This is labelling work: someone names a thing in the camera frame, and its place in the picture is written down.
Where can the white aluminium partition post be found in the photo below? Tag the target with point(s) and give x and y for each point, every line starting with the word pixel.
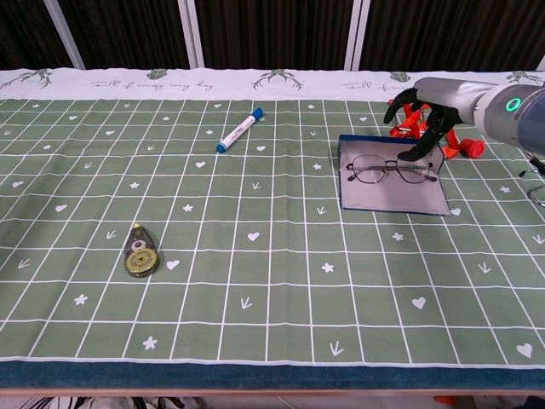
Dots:
pixel 357 34
pixel 191 34
pixel 64 34
pixel 541 64

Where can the white marker with blue cap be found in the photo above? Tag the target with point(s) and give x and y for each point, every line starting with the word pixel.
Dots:
pixel 238 131

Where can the grey blue glasses pouch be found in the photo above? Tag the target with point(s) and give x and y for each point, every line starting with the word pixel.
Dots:
pixel 383 198

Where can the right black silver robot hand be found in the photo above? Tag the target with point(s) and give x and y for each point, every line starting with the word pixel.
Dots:
pixel 451 96

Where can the black-framed eyeglasses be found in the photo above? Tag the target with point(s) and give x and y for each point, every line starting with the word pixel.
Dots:
pixel 385 163

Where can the green checked tablecloth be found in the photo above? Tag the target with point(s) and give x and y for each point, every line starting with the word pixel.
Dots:
pixel 213 213

